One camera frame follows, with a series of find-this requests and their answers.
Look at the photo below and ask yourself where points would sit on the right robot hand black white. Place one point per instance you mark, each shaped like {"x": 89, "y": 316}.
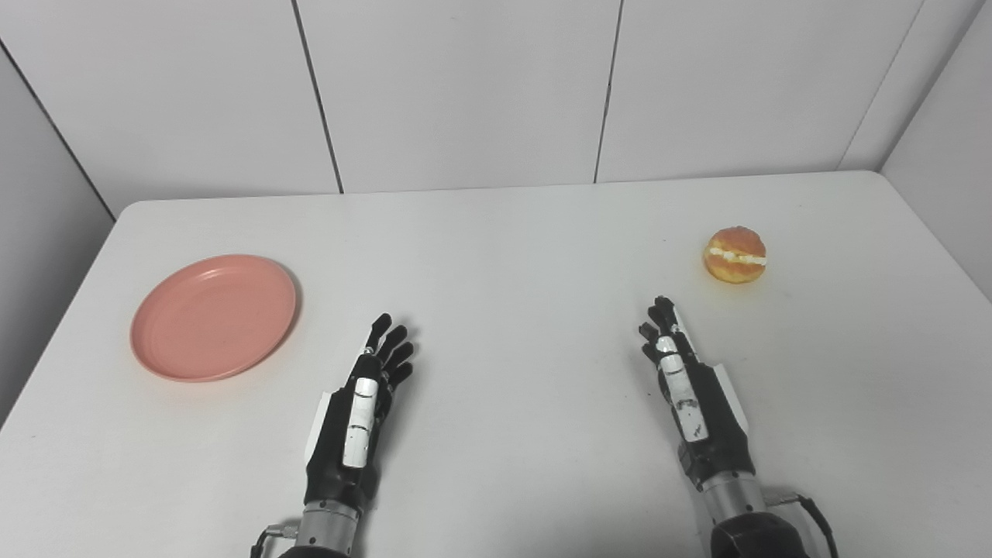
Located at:
{"x": 709, "y": 422}

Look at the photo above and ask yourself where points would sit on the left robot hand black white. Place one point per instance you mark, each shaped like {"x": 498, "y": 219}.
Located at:
{"x": 341, "y": 453}

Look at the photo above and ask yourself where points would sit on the cream puff pastry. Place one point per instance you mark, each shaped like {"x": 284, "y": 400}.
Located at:
{"x": 735, "y": 254}

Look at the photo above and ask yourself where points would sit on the pink round plate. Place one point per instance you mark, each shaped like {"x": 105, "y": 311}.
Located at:
{"x": 214, "y": 318}

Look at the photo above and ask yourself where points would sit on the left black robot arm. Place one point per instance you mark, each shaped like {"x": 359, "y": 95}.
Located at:
{"x": 325, "y": 531}

